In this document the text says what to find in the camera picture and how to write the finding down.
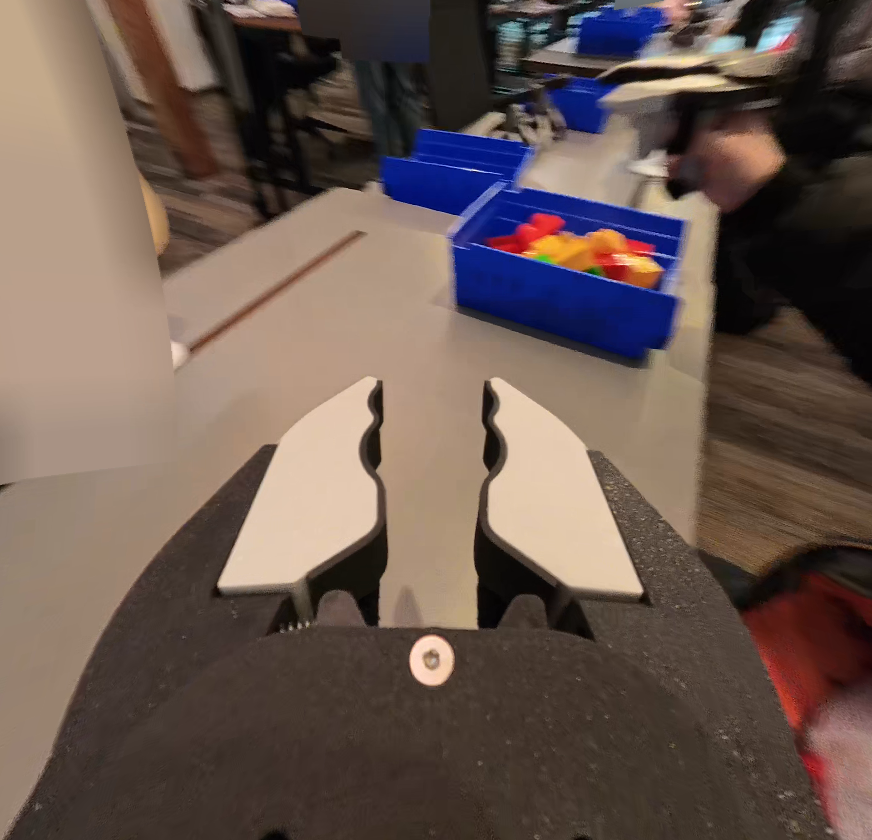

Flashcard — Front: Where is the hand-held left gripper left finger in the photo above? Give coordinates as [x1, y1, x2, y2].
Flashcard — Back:
[217, 377, 389, 598]

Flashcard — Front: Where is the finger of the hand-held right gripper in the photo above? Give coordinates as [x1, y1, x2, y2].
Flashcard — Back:
[597, 47, 798, 83]
[600, 75, 784, 119]

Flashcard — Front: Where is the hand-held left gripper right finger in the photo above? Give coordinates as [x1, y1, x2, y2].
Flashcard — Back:
[476, 377, 647, 604]

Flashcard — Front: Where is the pile of mega blocks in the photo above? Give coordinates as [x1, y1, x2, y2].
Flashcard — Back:
[487, 212, 667, 292]

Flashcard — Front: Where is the blue storage bin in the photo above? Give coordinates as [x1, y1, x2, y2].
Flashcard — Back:
[575, 6, 669, 59]
[545, 75, 621, 135]
[451, 184, 689, 361]
[381, 128, 535, 217]

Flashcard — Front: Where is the person's right hand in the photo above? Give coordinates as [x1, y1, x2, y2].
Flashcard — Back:
[665, 104, 791, 203]

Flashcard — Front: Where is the idle black gripper tool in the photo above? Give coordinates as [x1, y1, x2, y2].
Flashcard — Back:
[507, 84, 570, 146]

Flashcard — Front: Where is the instruction sheet board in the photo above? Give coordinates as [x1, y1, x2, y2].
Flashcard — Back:
[139, 173, 173, 258]

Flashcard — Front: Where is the person's white garment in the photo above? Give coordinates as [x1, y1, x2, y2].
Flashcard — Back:
[804, 697, 872, 840]

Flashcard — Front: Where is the black desk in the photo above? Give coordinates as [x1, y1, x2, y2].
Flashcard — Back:
[218, 0, 342, 221]

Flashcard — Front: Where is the wooden post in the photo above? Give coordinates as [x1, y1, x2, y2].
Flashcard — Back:
[89, 0, 222, 181]

